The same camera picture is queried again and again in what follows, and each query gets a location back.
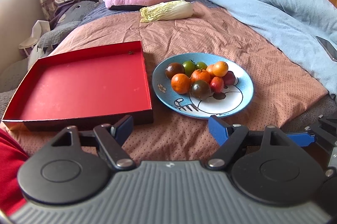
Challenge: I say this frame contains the dark red tomato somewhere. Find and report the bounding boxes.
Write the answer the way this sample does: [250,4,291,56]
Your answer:
[222,71,236,86]

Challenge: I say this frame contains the dark brown tomato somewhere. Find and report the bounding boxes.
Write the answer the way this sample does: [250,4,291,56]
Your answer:
[165,62,185,79]
[190,80,211,100]

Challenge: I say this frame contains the smartphone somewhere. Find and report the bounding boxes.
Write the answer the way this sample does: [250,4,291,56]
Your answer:
[315,36,337,62]

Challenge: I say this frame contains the pink dotted bedspread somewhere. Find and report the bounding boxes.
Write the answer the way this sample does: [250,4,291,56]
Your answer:
[16,1,331,158]

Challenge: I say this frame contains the grey plush toy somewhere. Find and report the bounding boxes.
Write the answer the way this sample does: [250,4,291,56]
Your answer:
[26,0,102,56]

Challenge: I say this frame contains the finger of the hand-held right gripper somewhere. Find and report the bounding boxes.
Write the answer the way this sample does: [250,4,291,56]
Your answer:
[286,126,337,153]
[317,115,337,130]

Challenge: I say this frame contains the large orange mandarin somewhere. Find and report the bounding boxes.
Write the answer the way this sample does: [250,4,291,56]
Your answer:
[190,68,211,84]

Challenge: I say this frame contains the cream fluffy cushion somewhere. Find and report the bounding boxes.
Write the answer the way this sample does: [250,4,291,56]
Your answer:
[0,55,32,93]

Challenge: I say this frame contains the light blue blanket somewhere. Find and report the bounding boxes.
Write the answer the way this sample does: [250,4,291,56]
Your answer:
[195,0,337,95]

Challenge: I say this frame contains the red shallow tray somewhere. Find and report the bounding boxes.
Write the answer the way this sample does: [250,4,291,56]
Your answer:
[1,40,154,132]

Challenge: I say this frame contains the large green tomato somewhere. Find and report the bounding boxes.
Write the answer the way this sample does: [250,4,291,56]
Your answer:
[182,61,196,76]

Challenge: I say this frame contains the white tote bag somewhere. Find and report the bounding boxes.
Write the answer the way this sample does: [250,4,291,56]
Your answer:
[18,20,50,56]

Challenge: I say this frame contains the small orange mandarin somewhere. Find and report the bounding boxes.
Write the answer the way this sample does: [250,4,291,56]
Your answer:
[171,74,191,94]

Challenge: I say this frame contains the blue cartoon print plate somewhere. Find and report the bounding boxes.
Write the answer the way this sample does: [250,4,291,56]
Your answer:
[152,53,254,119]

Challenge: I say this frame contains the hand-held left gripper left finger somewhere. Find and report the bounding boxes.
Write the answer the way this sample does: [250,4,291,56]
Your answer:
[51,115,136,170]

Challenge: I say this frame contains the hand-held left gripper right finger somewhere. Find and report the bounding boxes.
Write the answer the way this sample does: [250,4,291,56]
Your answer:
[207,115,290,170]

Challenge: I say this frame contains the napa cabbage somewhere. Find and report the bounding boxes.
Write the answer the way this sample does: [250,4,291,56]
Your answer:
[139,0,194,23]

